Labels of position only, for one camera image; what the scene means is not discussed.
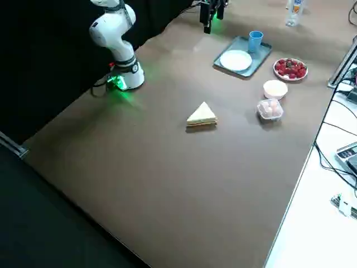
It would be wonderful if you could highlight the triangular white bread sandwich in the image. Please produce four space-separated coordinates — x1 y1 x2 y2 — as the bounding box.
186 101 219 128

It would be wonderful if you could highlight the blue plastic cup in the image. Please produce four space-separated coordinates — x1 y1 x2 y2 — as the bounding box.
248 31 264 54

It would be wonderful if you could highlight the white round plate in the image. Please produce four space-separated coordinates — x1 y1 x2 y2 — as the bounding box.
219 49 253 72

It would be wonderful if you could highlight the grey-blue rectangular tray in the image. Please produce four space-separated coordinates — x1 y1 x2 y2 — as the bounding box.
213 35 273 79

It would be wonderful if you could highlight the clear milk bottle blue cap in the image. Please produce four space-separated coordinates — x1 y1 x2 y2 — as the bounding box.
284 0 304 27

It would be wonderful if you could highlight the pink strawberry plate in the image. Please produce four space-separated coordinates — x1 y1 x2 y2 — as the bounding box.
273 58 309 82

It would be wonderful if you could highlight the white round bowl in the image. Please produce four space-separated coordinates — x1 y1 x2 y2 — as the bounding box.
263 79 288 101

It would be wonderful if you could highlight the clear plastic egg container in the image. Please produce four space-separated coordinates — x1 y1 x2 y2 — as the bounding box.
256 99 284 121

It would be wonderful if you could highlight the black backdrop curtain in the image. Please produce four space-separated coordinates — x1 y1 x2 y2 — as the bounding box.
0 0 201 143

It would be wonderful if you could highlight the grey electronic device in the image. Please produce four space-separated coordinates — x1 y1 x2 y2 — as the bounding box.
334 141 357 176

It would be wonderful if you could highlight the small circuit board connector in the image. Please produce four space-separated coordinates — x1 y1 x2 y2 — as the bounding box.
331 192 357 219

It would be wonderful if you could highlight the thin black cable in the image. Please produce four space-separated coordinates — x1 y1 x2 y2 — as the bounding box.
322 121 357 139
178 0 204 14
348 4 357 29

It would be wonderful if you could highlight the aluminium frame bar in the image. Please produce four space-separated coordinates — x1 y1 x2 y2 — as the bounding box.
0 131 30 160
327 41 357 89

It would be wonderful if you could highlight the black arm base cable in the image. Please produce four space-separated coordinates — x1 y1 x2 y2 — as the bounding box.
91 78 112 98

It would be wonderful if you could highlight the long black cable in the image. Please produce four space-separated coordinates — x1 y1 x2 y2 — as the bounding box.
313 79 357 193

